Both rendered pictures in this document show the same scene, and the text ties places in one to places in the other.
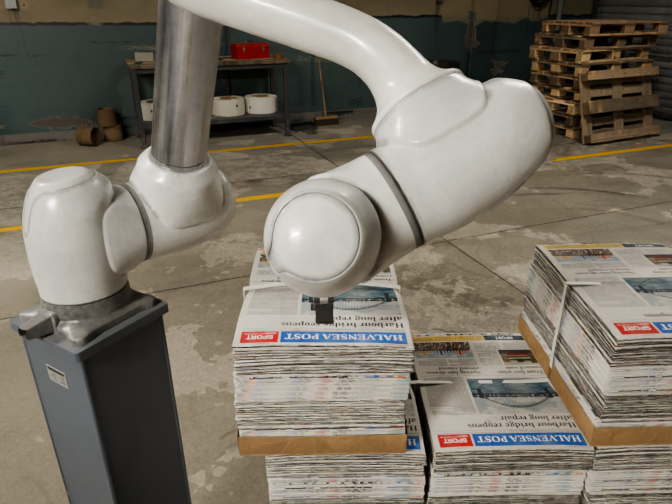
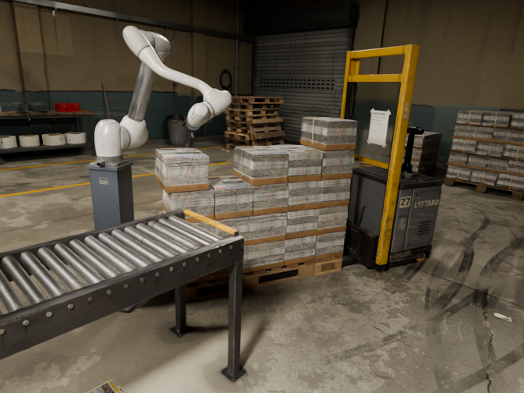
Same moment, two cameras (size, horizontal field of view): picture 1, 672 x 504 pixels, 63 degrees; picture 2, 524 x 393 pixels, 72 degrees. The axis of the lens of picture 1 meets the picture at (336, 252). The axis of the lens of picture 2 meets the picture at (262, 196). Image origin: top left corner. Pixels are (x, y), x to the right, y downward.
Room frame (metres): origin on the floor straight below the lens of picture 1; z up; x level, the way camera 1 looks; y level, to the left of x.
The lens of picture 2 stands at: (-1.57, 0.54, 1.50)
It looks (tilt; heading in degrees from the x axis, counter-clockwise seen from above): 16 degrees down; 335
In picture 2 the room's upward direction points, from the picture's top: 2 degrees clockwise
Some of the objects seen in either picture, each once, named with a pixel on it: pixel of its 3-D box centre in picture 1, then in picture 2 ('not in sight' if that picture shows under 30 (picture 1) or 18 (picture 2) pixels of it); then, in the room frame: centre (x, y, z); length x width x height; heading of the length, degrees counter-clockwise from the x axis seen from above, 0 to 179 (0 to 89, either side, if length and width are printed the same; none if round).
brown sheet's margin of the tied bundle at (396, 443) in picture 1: (322, 413); (185, 185); (0.78, 0.02, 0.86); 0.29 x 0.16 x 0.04; 91
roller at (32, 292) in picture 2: not in sight; (23, 281); (-0.12, 0.83, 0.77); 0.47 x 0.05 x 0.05; 22
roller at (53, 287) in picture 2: not in sight; (43, 275); (-0.10, 0.77, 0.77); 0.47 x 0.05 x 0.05; 22
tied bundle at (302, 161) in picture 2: not in sight; (293, 162); (0.92, -0.88, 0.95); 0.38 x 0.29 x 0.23; 0
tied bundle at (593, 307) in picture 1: (628, 332); (259, 164); (0.92, -0.58, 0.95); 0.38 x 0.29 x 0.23; 2
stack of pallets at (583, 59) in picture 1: (590, 76); (253, 122); (7.19, -3.20, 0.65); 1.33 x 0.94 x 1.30; 116
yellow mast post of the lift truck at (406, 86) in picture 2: not in sight; (394, 163); (0.60, -1.62, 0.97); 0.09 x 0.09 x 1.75; 1
